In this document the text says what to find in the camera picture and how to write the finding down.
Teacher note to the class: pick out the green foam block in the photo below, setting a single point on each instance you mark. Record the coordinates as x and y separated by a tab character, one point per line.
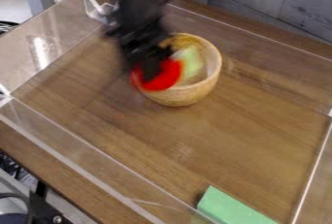
228	211

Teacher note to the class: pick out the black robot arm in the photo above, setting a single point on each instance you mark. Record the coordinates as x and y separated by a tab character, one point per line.
137	8

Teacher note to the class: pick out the light wooden bowl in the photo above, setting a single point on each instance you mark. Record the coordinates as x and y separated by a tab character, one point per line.
187	92

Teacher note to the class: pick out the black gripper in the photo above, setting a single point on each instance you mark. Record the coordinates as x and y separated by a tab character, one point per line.
139	36

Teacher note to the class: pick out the black table bracket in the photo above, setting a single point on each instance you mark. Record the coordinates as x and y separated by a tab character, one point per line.
44	213

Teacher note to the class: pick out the red plush fruit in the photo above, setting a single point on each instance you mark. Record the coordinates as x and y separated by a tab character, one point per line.
181	66

